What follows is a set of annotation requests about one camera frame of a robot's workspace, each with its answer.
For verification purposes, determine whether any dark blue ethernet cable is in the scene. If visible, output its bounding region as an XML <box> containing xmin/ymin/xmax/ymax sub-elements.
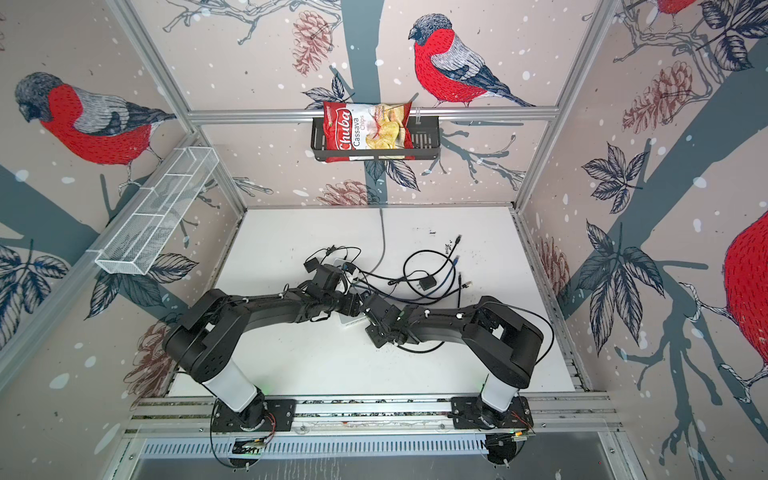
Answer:
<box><xmin>371</xmin><ymin>256</ymin><xmax>463</xmax><ymax>301</ymax></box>

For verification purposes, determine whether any black wall basket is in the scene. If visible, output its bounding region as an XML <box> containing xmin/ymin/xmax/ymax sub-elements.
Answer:
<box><xmin>310</xmin><ymin>116</ymin><xmax>441</xmax><ymax>163</ymax></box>

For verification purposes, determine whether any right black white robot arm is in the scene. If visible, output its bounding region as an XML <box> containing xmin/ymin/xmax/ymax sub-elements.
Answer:
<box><xmin>360</xmin><ymin>294</ymin><xmax>544</xmax><ymax>413</ymax></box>

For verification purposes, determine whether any red cassava chips bag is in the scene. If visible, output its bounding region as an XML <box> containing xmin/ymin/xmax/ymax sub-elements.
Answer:
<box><xmin>323</xmin><ymin>102</ymin><xmax>413</xmax><ymax>163</ymax></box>

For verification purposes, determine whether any white network switch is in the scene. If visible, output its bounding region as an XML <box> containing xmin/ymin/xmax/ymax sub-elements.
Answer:
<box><xmin>333</xmin><ymin>259</ymin><xmax>359</xmax><ymax>278</ymax></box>
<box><xmin>339</xmin><ymin>313</ymin><xmax>368</xmax><ymax>328</ymax></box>

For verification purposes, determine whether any black power adapter with cord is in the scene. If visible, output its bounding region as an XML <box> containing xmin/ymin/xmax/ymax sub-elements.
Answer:
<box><xmin>303</xmin><ymin>245</ymin><xmax>362</xmax><ymax>273</ymax></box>

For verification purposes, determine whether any white wire mesh shelf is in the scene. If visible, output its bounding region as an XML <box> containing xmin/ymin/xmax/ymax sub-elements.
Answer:
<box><xmin>95</xmin><ymin>146</ymin><xmax>219</xmax><ymax>275</ymax></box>

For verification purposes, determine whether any grey ethernet cable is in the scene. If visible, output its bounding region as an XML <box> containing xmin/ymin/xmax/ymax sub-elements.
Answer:
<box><xmin>359</xmin><ymin>207</ymin><xmax>388</xmax><ymax>283</ymax></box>

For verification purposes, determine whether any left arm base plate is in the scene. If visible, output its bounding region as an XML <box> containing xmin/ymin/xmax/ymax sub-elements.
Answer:
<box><xmin>210</xmin><ymin>398</ymin><xmax>297</xmax><ymax>434</ymax></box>

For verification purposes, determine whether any aluminium mounting rail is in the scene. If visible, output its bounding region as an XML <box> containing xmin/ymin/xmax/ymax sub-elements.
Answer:
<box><xmin>122</xmin><ymin>391</ymin><xmax>624</xmax><ymax>438</ymax></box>

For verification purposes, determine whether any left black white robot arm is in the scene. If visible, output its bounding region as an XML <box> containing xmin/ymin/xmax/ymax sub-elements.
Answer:
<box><xmin>162</xmin><ymin>261</ymin><xmax>361</xmax><ymax>426</ymax></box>

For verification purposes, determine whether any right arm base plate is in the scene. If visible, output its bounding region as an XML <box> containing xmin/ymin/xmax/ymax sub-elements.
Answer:
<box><xmin>448</xmin><ymin>396</ymin><xmax>534</xmax><ymax>431</ymax></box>

